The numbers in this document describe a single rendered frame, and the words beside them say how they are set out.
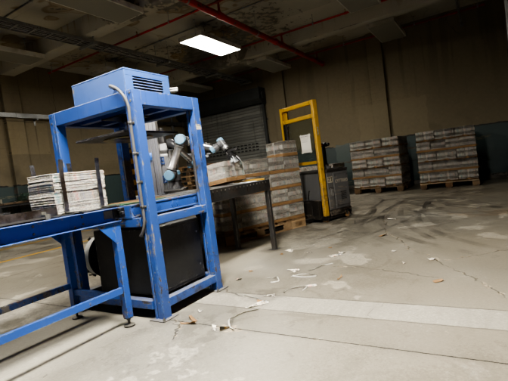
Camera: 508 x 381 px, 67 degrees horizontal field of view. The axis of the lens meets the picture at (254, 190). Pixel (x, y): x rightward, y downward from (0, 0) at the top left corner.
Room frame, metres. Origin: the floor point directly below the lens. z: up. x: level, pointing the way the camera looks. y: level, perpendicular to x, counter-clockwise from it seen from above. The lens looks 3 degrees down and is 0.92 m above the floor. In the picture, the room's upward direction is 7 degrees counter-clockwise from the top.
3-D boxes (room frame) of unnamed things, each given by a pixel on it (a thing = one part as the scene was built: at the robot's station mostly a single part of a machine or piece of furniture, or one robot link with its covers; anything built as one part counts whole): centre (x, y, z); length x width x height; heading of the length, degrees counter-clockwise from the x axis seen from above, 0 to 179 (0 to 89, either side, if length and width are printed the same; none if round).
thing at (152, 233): (2.58, 0.72, 0.77); 0.09 x 0.09 x 1.55; 58
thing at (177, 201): (3.06, 0.93, 0.75); 0.70 x 0.65 x 0.10; 148
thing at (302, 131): (6.06, -0.85, 1.28); 0.57 x 0.01 x 0.65; 37
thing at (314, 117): (5.79, -1.03, 0.97); 0.09 x 0.09 x 1.75; 37
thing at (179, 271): (3.06, 0.93, 0.38); 0.94 x 0.69 x 0.63; 58
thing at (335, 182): (6.28, -1.12, 0.40); 0.69 x 0.55 x 0.80; 37
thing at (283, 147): (5.79, -0.48, 0.65); 0.39 x 0.30 x 1.29; 37
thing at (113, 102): (3.06, 0.93, 1.50); 0.94 x 0.68 x 0.10; 58
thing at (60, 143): (3.03, 1.46, 0.77); 0.09 x 0.09 x 1.55; 58
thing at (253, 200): (5.35, 0.09, 0.42); 1.17 x 0.39 x 0.83; 127
